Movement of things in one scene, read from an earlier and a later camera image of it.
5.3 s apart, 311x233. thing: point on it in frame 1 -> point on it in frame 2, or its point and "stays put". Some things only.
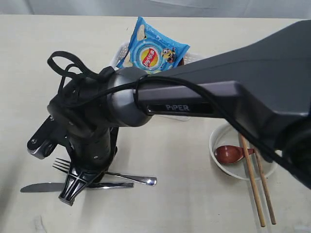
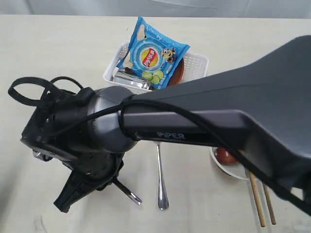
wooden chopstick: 272,213 stays put
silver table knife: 58,187 -> 135,198
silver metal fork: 64,165 -> 163,199
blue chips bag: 152,51 stays put
